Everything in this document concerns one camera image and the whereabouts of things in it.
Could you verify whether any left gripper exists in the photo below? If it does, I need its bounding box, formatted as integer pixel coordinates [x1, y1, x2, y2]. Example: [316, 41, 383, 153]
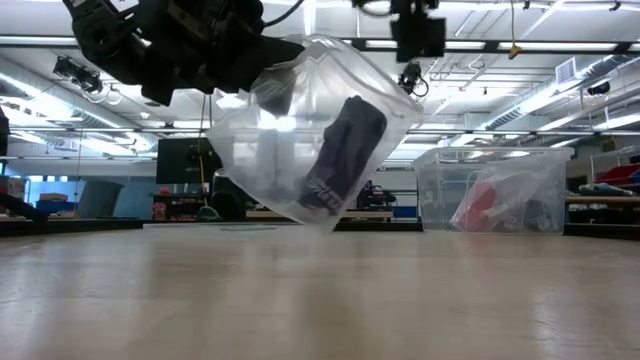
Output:
[139, 0, 306, 119]

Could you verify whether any clear zip bag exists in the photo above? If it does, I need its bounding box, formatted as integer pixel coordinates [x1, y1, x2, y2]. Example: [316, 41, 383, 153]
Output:
[206, 33, 425, 235]

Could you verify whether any blue elastic bandage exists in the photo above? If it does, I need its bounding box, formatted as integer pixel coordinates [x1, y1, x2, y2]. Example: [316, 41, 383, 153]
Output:
[297, 94, 389, 217]

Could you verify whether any yellow hanging connector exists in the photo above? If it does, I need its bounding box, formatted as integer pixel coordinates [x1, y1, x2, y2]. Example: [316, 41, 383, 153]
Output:
[507, 0, 524, 61]

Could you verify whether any black monitor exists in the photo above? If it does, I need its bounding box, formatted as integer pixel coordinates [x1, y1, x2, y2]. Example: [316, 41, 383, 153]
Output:
[155, 137, 224, 185]

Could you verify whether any white air vent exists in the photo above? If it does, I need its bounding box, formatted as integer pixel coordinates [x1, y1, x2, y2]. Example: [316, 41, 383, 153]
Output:
[554, 57, 576, 84]

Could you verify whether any clear plastic bin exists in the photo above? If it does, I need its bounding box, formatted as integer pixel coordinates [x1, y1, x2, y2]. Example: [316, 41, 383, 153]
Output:
[413, 146, 575, 236]

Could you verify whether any red storage shelf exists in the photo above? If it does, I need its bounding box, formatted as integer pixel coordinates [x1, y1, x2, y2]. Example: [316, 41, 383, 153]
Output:
[149, 187, 211, 222]

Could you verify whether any red packaged item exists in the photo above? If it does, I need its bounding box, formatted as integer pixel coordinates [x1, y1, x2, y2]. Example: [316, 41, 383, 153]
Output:
[458, 182, 499, 230]

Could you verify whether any clear bag of supplies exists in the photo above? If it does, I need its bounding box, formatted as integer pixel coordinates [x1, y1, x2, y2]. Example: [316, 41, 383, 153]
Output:
[449, 158, 569, 234]

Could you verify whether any grey waste bin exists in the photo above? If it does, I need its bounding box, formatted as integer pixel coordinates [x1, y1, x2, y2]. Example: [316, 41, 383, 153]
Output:
[75, 180, 125, 219]

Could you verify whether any grey bundle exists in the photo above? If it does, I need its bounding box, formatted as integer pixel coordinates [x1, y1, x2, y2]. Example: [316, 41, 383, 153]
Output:
[578, 182, 626, 197]

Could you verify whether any wooden workbench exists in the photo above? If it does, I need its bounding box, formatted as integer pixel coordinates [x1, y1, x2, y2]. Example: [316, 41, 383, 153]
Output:
[564, 194, 640, 207]

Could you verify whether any red and blue item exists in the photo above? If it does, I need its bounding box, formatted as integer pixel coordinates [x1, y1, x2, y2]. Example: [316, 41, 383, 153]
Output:
[593, 163, 640, 187]

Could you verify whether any blue box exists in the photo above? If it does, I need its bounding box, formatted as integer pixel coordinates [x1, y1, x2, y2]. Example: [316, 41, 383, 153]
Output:
[34, 192, 79, 217]

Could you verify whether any hanging black camera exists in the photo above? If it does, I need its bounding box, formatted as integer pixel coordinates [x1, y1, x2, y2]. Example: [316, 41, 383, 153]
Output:
[52, 54, 123, 106]
[397, 60, 430, 99]

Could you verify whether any black left camera cable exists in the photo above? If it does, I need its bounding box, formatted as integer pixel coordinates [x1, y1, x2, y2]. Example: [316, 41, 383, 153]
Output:
[262, 0, 306, 29]

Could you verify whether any yellow handled broom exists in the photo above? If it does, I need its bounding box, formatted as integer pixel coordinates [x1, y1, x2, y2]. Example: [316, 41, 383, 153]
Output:
[195, 92, 222, 223]

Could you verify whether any black aluminium table frame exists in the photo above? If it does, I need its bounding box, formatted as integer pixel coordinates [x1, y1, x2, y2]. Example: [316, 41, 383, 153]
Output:
[0, 192, 640, 241]

